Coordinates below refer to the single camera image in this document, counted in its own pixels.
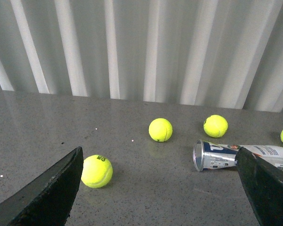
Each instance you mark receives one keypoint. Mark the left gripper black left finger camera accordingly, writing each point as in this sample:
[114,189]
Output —
[48,199]

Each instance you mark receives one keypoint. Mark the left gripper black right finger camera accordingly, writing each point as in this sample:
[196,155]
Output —
[263,185]

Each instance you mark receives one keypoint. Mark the clear plastic tennis ball can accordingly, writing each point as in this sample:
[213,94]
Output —
[210,156]

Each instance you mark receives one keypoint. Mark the tennis ball near left finger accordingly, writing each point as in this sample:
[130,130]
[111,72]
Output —
[97,171]

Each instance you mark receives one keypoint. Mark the centre yellow tennis ball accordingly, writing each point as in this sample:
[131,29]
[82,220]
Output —
[160,130]

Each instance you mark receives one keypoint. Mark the white pleated curtain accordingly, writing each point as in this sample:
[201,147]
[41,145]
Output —
[218,53]

